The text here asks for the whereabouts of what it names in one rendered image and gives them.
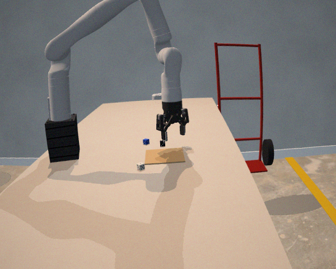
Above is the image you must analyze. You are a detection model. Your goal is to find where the tan flat mat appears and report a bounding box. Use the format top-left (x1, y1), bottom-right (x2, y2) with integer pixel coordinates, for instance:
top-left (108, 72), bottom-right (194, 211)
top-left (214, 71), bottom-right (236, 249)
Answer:
top-left (144, 147), bottom-right (185, 165)

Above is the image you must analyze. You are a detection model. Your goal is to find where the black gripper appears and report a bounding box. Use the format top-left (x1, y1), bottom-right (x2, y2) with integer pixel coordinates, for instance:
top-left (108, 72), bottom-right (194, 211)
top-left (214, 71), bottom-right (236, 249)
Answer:
top-left (156, 100), bottom-right (189, 141)

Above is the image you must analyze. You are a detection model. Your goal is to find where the white die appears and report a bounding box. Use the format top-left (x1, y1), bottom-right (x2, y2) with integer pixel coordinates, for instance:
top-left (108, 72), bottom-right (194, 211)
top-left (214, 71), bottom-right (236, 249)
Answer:
top-left (137, 163), bottom-right (145, 170)

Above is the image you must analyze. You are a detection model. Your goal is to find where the blue die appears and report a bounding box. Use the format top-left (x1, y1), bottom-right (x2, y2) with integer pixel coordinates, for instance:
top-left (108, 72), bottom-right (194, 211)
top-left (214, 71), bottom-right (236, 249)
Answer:
top-left (143, 138), bottom-right (150, 145)

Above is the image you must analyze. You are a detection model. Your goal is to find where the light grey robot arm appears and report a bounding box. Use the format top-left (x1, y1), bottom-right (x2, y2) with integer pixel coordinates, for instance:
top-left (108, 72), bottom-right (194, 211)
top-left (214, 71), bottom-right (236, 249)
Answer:
top-left (45, 0), bottom-right (182, 122)

